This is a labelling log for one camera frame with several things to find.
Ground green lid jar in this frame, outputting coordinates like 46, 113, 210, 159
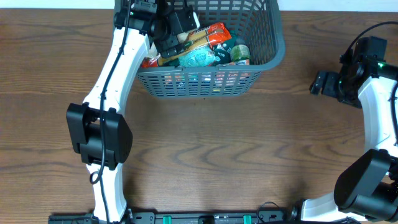
230, 44, 251, 62

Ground green coffee sachet bag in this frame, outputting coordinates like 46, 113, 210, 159
169, 34, 242, 68

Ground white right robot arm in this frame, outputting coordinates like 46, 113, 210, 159
149, 31, 397, 224

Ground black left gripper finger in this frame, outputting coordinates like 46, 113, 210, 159
154, 39, 186, 58
167, 6, 200, 35

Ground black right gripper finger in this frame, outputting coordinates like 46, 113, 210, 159
320, 72, 340, 98
309, 70, 328, 95

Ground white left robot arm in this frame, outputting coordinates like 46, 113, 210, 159
66, 1, 200, 223

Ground mint green snack packet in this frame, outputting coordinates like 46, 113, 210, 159
179, 46, 220, 67

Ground grey plastic lattice basket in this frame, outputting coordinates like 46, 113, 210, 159
114, 0, 285, 98

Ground red spaghetti packet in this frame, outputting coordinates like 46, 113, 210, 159
141, 22, 232, 68

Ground colourful tissue multipack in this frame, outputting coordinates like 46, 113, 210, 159
224, 59, 250, 65

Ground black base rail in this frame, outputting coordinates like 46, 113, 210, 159
47, 202, 300, 224

